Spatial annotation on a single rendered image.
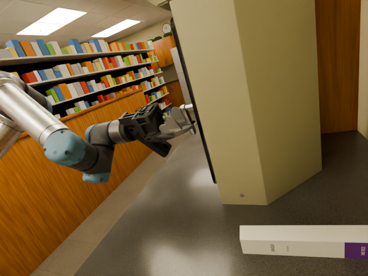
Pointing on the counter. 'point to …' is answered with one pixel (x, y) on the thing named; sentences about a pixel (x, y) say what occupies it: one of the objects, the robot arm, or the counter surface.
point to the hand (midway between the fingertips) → (190, 126)
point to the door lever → (188, 116)
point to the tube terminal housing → (254, 92)
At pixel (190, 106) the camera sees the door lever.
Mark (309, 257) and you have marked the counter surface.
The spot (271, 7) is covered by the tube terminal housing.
